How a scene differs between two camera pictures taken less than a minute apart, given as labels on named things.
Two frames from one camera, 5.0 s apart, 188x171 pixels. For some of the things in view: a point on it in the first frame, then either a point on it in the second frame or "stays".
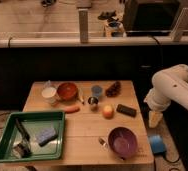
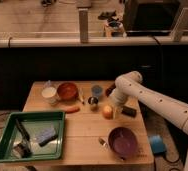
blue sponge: [45, 135] stays
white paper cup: [49, 93] stays
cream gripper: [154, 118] → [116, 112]
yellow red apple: [108, 112] stays
